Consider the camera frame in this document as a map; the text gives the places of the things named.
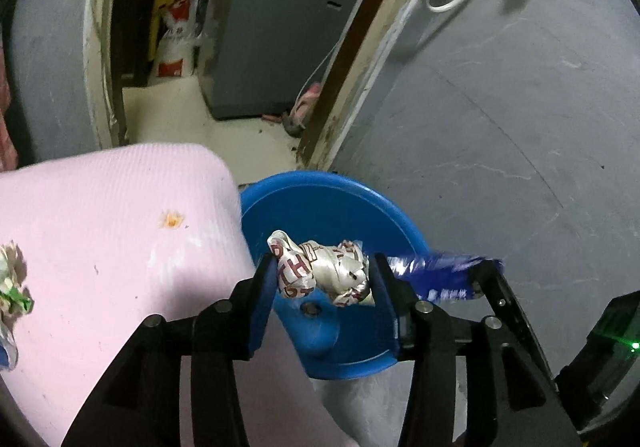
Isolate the crumpled green white wrapper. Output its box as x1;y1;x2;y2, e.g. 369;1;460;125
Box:
0;241;35;328

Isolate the small pale blue wrapper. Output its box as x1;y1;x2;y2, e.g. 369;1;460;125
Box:
0;324;19;371

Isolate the blue plastic bin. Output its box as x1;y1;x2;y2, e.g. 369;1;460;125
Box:
239;170;430;381

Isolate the red and white sack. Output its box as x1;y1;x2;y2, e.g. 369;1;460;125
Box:
156;0;203;78

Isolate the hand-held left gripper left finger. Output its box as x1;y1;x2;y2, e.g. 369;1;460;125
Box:
61;253;281;447

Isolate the wooden door frame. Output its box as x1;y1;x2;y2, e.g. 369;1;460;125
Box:
296;0;451;173

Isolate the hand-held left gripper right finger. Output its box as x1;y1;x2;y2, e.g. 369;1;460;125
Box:
372;252;583;447

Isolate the silver red-lettered wrapper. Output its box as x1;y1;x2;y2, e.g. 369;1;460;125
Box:
267;229;373;309

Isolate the shiny blue foil wrapper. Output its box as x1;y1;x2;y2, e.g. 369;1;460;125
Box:
385;251;506;303

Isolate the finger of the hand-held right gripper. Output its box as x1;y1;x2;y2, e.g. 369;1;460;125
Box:
467;258;561;393

